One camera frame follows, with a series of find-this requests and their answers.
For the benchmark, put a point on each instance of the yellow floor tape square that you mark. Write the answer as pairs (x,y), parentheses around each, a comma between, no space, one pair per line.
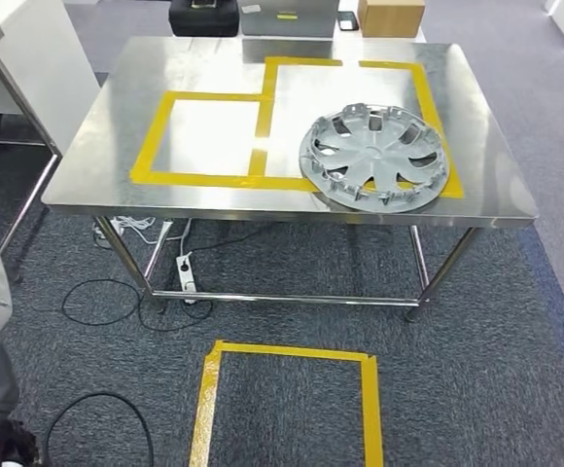
(372,412)

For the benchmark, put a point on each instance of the brown cardboard box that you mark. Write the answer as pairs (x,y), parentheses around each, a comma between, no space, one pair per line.
(391,18)

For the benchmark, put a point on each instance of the grey laptop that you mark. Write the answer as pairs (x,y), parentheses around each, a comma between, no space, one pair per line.
(287,19)

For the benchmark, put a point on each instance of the white power strip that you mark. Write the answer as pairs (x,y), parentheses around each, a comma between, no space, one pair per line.
(186,277)

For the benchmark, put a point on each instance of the stainless steel workbench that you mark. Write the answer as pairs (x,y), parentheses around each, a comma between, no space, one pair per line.
(116,154)

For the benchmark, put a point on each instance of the grey wheel hubcap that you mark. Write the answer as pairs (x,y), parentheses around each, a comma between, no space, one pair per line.
(374,154)

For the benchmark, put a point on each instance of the black carry bag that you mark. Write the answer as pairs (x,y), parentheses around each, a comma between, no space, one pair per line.
(204,22)

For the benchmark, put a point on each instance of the black smartphone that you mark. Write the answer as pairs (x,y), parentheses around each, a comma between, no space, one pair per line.
(347,20)

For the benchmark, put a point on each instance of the white desk with steel legs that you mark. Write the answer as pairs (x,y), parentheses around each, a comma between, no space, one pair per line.
(34,71)

